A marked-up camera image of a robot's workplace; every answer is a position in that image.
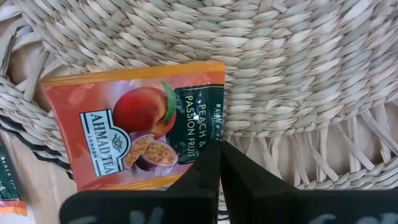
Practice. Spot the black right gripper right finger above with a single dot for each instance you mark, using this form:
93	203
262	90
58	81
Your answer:
264	205

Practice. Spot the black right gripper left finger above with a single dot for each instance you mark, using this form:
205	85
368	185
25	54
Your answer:
186	205

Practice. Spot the orange tea packet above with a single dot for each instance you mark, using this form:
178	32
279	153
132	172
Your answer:
93	102
7	186

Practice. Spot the round woven straw placemat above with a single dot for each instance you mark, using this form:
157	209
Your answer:
280	62

